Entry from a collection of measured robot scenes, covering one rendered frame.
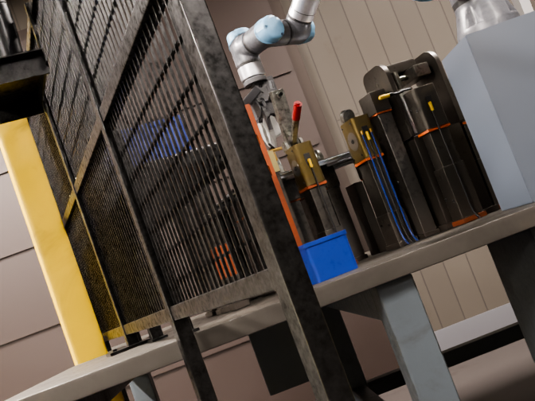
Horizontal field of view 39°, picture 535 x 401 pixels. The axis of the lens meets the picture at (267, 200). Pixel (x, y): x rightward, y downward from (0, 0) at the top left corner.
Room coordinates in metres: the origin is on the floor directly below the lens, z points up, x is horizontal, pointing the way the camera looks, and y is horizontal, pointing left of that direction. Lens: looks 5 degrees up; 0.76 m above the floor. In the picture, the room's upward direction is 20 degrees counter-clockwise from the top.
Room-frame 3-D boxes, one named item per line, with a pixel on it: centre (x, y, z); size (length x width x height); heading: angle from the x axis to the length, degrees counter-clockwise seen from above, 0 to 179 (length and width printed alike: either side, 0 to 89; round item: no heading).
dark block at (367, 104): (2.09, -0.37, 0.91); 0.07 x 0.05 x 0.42; 21
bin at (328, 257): (1.73, -0.07, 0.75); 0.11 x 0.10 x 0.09; 111
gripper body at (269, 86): (2.21, -0.09, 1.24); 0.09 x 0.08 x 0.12; 111
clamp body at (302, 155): (2.03, -0.13, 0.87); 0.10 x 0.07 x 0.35; 21
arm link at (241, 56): (2.21, -0.09, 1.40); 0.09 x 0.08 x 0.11; 41
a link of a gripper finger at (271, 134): (2.19, -0.10, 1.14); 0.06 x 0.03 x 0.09; 111
